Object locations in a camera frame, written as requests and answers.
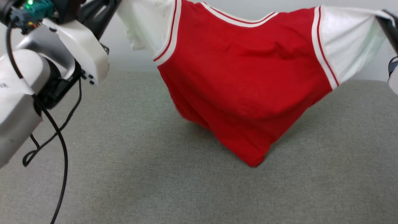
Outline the thin black cable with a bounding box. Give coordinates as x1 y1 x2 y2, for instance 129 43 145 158
22 78 83 167

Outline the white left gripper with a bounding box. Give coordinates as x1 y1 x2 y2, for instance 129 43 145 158
42 0 122 86

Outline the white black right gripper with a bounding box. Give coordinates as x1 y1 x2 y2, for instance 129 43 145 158
375 9 398 95

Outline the red shirt with white sleeves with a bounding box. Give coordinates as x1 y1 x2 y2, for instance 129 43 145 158
117 0 396 168

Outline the grey-green fabric sofa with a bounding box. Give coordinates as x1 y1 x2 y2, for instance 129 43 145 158
0 71 398 224

